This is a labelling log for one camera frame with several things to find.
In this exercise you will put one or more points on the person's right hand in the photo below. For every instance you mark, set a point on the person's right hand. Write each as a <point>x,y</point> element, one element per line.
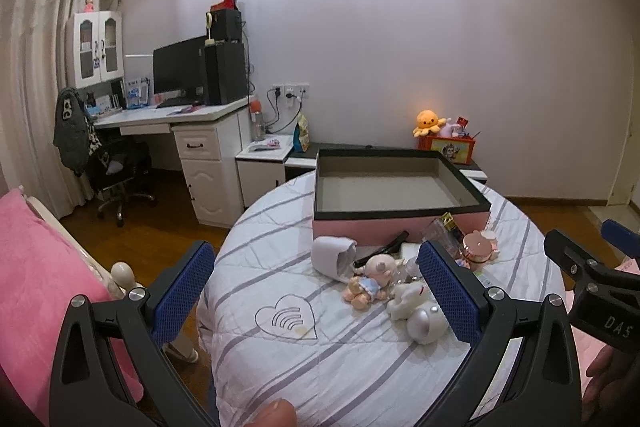
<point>612,374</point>

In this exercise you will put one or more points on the white wall power strip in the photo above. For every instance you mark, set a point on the white wall power strip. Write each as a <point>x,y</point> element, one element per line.
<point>299,90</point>

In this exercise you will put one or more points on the blue gold rectangular box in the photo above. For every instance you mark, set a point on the blue gold rectangular box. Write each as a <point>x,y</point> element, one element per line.
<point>445,231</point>

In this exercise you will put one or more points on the clear glass jar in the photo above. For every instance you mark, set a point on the clear glass jar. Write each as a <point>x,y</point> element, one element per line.
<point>408,271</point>

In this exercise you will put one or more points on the orange octopus plush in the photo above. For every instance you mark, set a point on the orange octopus plush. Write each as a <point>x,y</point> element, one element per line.
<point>428,123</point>

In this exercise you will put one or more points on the black computer monitor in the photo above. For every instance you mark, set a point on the black computer monitor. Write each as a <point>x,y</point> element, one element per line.
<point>177,72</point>

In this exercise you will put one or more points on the person's left hand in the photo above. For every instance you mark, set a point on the person's left hand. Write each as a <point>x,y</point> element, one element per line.
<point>279,413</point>

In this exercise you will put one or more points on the pink box with black rim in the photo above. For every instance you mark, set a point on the pink box with black rim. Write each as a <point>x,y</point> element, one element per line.
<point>373,201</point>

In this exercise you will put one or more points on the black computer tower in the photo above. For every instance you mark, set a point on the black computer tower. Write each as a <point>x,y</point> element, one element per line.
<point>224,73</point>

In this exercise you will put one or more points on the red cartoon storage box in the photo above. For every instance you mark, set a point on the red cartoon storage box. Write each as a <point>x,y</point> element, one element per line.
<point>457,150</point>

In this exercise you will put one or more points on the orange-lid water bottle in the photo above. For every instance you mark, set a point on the orange-lid water bottle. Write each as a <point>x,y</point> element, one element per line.
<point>257,125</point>

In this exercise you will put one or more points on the white computer desk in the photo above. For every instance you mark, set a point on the white computer desk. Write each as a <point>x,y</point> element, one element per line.
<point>202,142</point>

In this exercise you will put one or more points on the rose gold round tin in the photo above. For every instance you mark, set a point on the rose gold round tin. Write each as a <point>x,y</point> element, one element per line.
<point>478,248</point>

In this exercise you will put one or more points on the beige curtain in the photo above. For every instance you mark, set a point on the beige curtain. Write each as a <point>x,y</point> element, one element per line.
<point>33,51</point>

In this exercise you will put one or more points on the yellow blue snack bag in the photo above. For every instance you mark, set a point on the yellow blue snack bag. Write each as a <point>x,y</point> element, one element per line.
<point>301,138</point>

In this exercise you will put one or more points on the pink-haired baby doll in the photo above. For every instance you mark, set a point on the pink-haired baby doll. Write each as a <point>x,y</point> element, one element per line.
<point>370,282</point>

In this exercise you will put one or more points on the white cup-shaped device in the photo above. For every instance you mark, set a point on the white cup-shaped device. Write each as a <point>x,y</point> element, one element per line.
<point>333,257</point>

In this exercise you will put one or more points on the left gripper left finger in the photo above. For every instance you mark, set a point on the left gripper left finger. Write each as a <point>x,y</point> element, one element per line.
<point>87,387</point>

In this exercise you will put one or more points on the white silver rabbit figure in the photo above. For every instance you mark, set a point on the white silver rabbit figure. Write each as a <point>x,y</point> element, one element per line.
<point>414,304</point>

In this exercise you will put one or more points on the white bed frame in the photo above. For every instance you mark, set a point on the white bed frame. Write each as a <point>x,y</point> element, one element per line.
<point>118,281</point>

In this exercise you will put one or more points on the white hutch cabinet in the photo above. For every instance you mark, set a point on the white hutch cabinet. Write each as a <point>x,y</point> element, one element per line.
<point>94,48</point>

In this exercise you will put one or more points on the black hair clip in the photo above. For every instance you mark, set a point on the black hair clip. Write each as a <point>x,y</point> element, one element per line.
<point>391,249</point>

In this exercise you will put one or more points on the black office chair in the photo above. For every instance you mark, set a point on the black office chair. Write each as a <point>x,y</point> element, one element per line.
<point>119,173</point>

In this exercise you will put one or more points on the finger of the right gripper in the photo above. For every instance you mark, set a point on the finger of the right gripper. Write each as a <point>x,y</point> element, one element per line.
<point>619,236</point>

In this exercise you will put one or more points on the black speaker box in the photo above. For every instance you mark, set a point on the black speaker box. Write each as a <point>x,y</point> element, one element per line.
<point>224,25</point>

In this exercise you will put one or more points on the dark-top low bench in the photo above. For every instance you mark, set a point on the dark-top low bench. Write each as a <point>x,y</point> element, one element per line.
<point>299,163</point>

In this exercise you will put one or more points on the grey hoodie on chair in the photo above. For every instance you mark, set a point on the grey hoodie on chair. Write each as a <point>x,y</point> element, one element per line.
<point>74,134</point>

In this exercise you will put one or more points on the white low side cabinet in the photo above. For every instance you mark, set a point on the white low side cabinet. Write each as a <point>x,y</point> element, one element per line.
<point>261,166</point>

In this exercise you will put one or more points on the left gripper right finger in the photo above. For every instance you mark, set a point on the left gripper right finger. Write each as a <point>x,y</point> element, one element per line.
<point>522,367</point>

